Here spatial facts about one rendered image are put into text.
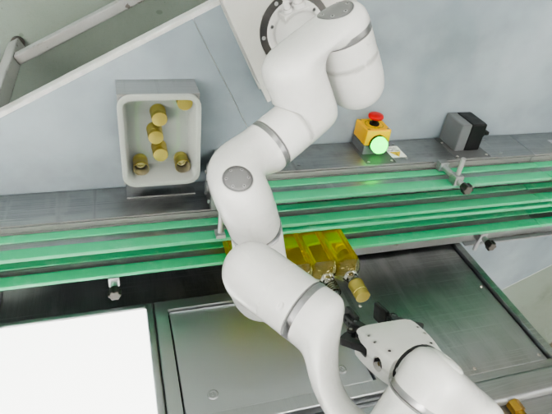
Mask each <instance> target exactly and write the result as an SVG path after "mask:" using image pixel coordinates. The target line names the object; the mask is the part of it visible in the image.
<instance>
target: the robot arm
mask: <svg viewBox="0 0 552 414"><path fill-rule="evenodd" d="M267 38H268V42H269V46H270V47H271V50H270V51H269V53H268V54H267V55H266V57H265V59H264V61H263V64H262V67H261V73H262V78H263V82H264V85H265V87H266V89H267V91H268V93H269V97H270V98H271V101H272V104H273V105H274V107H273V108H272V109H270V110H269V111H268V112H267V113H266V114H265V115H263V116H262V117H261V118H260V119H258V120H257V121H256V122H254V123H253V124H251V125H250V126H249V127H247V128H246V129H245V130H244V131H243V132H241V133H239V134H238V135H236V136H234V137H233V138H232V139H230V140H228V141H227V142H225V143H224V144H223V145H221V146H220V147H219V148H218V149H217V150H216V151H215V152H214V154H213V155H212V157H211V159H210V161H209V165H208V168H207V181H208V185H209V191H210V194H211V196H212V198H213V201H214V204H215V206H216V208H217V211H218V213H219V215H220V217H221V219H222V220H223V223H224V225H225V226H226V228H227V230H228V233H229V236H230V238H231V240H232V249H231V250H230V251H229V253H228V254H227V256H226V258H225V260H224V262H223V267H222V279H223V284H224V287H225V288H226V290H227V292H228V294H229V295H230V297H231V298H232V300H233V302H234V303H235V305H236V307H237V309H238V310H239V311H240V312H241V313H242V314H243V315H244V316H246V317H247V318H249V319H251V320H254V321H259V322H265V323H266V324H267V325H268V326H270V327H271V328H272V329H274V330H275V331H276V332H277V333H279V334H280V335H282V336H283V337H284V338H285V339H287V340H288V341H289V342H290V343H291V344H293V345H294V346H295V347H296V348H298V350H299V351H300V352H301V354H302V355H303V357H304V360H305V363H306V368H307V372H308V376H309V379H310V383H311V387H312V388H313V391H314V393H315V396H316V398H317V400H318V402H319V404H320V406H321V407H322V409H323V411H324V413H325V414H366V413H364V412H363V411H362V410H361V409H360V408H359V407H358V406H357V405H356V404H355V403H354V402H353V401H352V400H351V399H350V397H349V396H348V395H347V392H346V390H345V388H344V387H343V383H342V381H341V377H340V374H339V368H338V347H339V340H340V345H342V346H344V347H349V348H351V349H353V350H355V354H356V356H357V357H358V359H359V360H360V361H361V362H362V363H363V364H364V365H365V366H366V367H367V368H368V369H369V370H370V371H371V372H372V373H373V374H374V375H375V376H377V377H378V378H379V379H380V380H382V381H383V382H385V383H386V384H387V385H388V387H387V389H386V390H385V391H384V393H383V394H382V396H381V398H380V399H379V401H378V402H377V403H376V405H375V407H374V408H373V410H372V412H371V413H370V414H504V412H503V410H502V409H501V407H500V406H499V405H498V404H497V403H496V402H495V401H494V400H493V399H492V398H490V397H489V396H488V395H487V394H486V393H485V392H484V391H483V390H481V389H480V388H479V387H478V386H477V385H476V384H474V383H473V382H472V381H471V380H470V379H469V378H468V377H467V376H465V375H464V374H463V371H462V369H461V367H460V366H459V365H458V364H457V363H456V362H455V361H454V360H453V359H451V358H450V357H449V356H447V355H446V354H444V353H443V352H441V350H440V349H439V347H438V345H437V344H436V343H435V341H434V340H433V339H432V338H431V337H430V335H429V334H428V333H427V332H426V331H425V330H424V329H423V328H424V324H423V323H420V322H415V321H412V320H409V319H404V318H401V317H398V315H397V314H396V313H389V311H388V310H387V309H386V308H385V307H384V306H382V305H381V304H380V303H379V302H378V301H377V302H375V304H374V315H373V318H374V319H375V320H376V321H377V322H378V323H377V324H368V325H366V324H364V323H362V322H361V321H360V320H359V316H358V314H357V313H356V312H355V311H354V310H353V309H352V308H351V307H350V306H345V314H344V303H343V299H342V298H341V297H340V296H339V295H338V294H337V293H336V292H335V291H333V290H332V289H330V288H329V287H327V286H325V285H324V284H322V283H321V282H320V281H318V280H317V279H315V278H314V277H312V276H311V275H309V274H308V273H307V272H306V271H304V270H303V269H301V268H300V267H298V266H297V265H296V264H294V263H293V262H291V261H290V260H289V259H288V258H287V255H286V251H285V245H284V240H283V229H282V223H281V219H280V217H279V214H278V210H277V205H276V203H275V200H274V196H273V192H272V191H271V188H270V186H269V183H268V181H267V179H266V175H270V174H273V173H276V172H279V171H281V170H282V169H284V168H285V167H286V166H287V165H288V164H289V163H291V161H293V160H294V159H295V158H296V157H297V156H298V155H299V154H300V153H302V152H303V151H304V150H305V149H306V148H308V147H309V146H310V145H311V144H312V143H314V142H315V141H316V140H317V139H318V138H320V137H321V136H322V135H323V134H324V133H325V132H326V131H327V130H328V129H329V128H330V127H331V126H332V125H333V124H334V122H335V121H336V119H337V116H338V108H337V105H339V106H341V107H343V108H347V109H351V110H358V109H363V108H367V107H369V106H371V105H372V104H374V103H375V102H376V101H377V100H378V99H379V97H380V96H381V94H382V92H383V89H384V70H383V66H382V62H381V59H380V53H379V50H378V47H377V44H376V41H375V35H374V31H373V28H372V24H371V21H370V16H369V14H368V12H367V10H366V8H365V7H364V6H363V5H362V4H361V3H359V2H357V1H355V0H344V1H341V2H336V3H335V4H333V5H331V6H329V7H326V8H325V9H324V10H322V11H320V10H319V8H318V7H317V6H316V5H315V4H314V3H312V2H310V1H308V0H283V4H282V5H280V6H279V7H278V8H277V9H276V10H275V11H274V13H273V15H272V16H271V18H270V20H269V24H268V29H267ZM343 322H344V324H345V325H346V326H347V327H348V328H347V332H346V333H344V334H343V335H342V336H341V337H340V334H341V329H342V325H343Z"/></svg>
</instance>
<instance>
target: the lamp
mask: <svg viewBox="0 0 552 414"><path fill-rule="evenodd" d="M369 147H370V149H371V150H372V151H373V152H374V153H376V154H382V153H383V152H385V151H386V149H387V148H388V141H387V140H386V139H385V138H384V137H383V136H381V135H377V136H374V137H373V138H372V139H371V140H370V143H369Z"/></svg>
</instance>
